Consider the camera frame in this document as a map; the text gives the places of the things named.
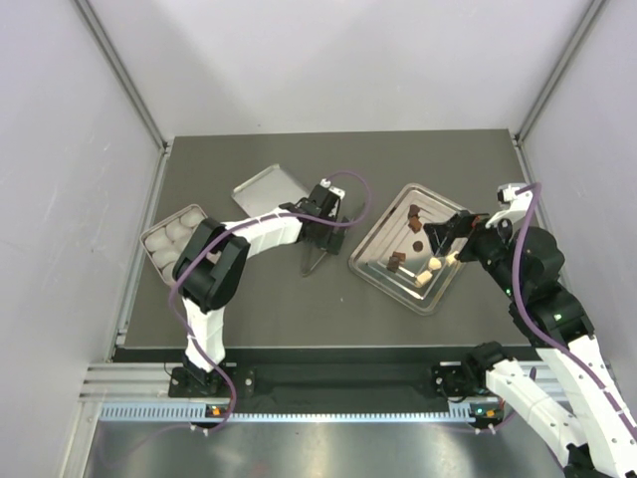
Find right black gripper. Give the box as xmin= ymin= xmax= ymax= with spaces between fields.
xmin=423 ymin=208 xmax=524 ymax=298

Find white chocolate piece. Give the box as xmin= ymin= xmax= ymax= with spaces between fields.
xmin=428 ymin=257 xmax=442 ymax=271

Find metal tongs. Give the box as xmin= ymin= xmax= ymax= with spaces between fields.
xmin=301 ymin=216 xmax=349 ymax=278

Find white chocolate block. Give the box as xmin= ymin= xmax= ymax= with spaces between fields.
xmin=416 ymin=270 xmax=433 ymax=287

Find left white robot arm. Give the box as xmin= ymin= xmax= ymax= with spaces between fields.
xmin=172 ymin=179 xmax=345 ymax=395

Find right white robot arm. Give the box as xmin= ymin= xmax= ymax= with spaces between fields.
xmin=423 ymin=210 xmax=636 ymax=477

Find brown cube chocolate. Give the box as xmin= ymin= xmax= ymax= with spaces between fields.
xmin=408 ymin=217 xmax=423 ymax=233

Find dark heart chocolate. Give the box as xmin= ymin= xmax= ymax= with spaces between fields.
xmin=407 ymin=204 xmax=420 ymax=218

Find large steel tray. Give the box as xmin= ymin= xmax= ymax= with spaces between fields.
xmin=348 ymin=183 xmax=466 ymax=316

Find silver tin lid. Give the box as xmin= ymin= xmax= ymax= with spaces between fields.
xmin=231 ymin=164 xmax=310 ymax=217

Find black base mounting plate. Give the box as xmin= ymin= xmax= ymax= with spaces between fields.
xmin=168 ymin=356 xmax=504 ymax=404

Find pink tin box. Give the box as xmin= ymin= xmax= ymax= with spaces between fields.
xmin=139 ymin=204 xmax=207 ymax=287

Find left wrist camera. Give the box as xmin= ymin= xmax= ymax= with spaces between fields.
xmin=319 ymin=178 xmax=345 ymax=201

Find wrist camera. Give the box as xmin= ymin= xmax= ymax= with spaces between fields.
xmin=486 ymin=183 xmax=533 ymax=229
xmin=319 ymin=178 xmax=345 ymax=201

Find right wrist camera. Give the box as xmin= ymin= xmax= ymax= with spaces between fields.
xmin=486 ymin=183 xmax=533 ymax=229

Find aluminium cable duct rail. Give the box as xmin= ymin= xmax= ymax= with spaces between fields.
xmin=100 ymin=401 xmax=505 ymax=424

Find right aluminium frame post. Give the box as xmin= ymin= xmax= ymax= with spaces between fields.
xmin=512 ymin=0 xmax=611 ymax=145

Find aluminium frame post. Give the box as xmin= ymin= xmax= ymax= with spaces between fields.
xmin=74 ymin=0 xmax=173 ymax=150
xmin=512 ymin=0 xmax=611 ymax=145

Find left aluminium frame post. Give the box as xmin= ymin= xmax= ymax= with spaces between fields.
xmin=74 ymin=0 xmax=173 ymax=150

